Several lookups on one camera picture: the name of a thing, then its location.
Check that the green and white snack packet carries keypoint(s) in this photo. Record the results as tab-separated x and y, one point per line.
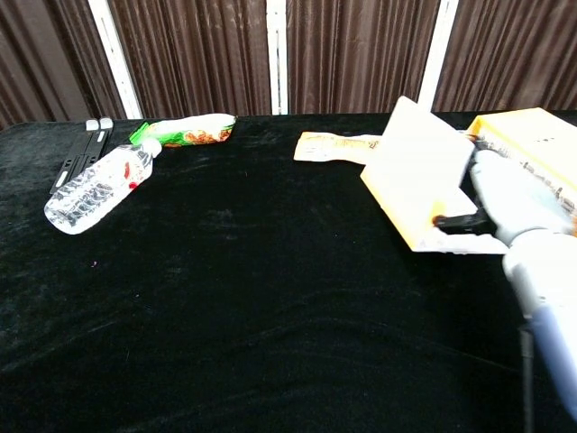
189	131

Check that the beige spout pouch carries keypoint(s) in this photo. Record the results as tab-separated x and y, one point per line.
329	146

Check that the white frame post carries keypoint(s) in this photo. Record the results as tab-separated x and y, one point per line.
277	54
116	58
437	58

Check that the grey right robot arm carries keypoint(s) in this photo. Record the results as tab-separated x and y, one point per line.
547	293

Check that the black folding stand white tips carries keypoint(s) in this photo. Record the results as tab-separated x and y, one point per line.
88	151

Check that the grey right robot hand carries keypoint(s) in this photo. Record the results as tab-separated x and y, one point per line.
514	194

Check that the yellow cardboard box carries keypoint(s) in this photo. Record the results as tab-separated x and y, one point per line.
541	135

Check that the black velvet tablecloth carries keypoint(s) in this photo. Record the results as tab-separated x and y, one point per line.
225	315

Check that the brown curtain panel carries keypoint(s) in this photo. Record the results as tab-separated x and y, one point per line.
514	54
356	54
194	54
49	58

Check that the clear plastic water bottle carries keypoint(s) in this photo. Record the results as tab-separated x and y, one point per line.
97	189

